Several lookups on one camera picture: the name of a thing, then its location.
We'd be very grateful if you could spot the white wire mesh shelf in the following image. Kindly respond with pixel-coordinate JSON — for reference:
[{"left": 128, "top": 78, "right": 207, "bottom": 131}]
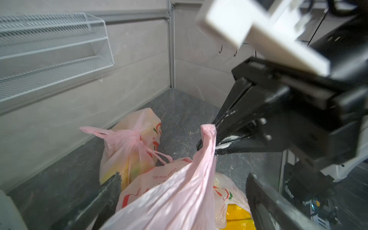
[{"left": 1, "top": 12, "right": 114, "bottom": 113}]

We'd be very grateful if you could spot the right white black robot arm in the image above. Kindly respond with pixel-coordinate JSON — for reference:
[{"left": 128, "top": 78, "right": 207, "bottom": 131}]
[{"left": 196, "top": 1, "right": 368, "bottom": 230}]

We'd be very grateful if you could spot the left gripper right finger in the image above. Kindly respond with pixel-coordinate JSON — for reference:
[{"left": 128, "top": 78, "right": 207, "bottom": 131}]
[{"left": 246, "top": 173, "right": 319, "bottom": 230}]

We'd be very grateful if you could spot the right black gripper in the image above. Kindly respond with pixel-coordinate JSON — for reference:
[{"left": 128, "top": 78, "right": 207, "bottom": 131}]
[{"left": 210, "top": 57, "right": 368, "bottom": 170}]

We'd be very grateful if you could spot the pink plastic bag front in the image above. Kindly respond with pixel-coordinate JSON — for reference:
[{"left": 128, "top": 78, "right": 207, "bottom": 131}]
[{"left": 80, "top": 108, "right": 173, "bottom": 189}]

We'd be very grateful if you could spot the black wire hook rack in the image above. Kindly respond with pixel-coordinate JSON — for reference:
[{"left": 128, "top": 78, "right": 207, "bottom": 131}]
[{"left": 218, "top": 42, "right": 257, "bottom": 57}]

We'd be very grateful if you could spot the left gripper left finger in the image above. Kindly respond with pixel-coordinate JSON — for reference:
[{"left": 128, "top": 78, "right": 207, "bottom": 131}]
[{"left": 50, "top": 172, "right": 122, "bottom": 230}]

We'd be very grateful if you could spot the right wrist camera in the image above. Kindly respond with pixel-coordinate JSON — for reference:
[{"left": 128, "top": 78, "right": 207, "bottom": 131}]
[{"left": 196, "top": 1, "right": 331, "bottom": 77}]

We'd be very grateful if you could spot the pink strawberry plastic bag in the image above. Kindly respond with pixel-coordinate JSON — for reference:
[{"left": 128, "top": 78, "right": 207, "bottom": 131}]
[{"left": 99, "top": 123, "right": 254, "bottom": 230}]

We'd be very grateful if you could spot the orange yellow banana bunch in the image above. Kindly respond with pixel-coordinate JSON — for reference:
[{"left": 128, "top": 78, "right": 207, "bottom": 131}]
[{"left": 224, "top": 204, "right": 256, "bottom": 230}]

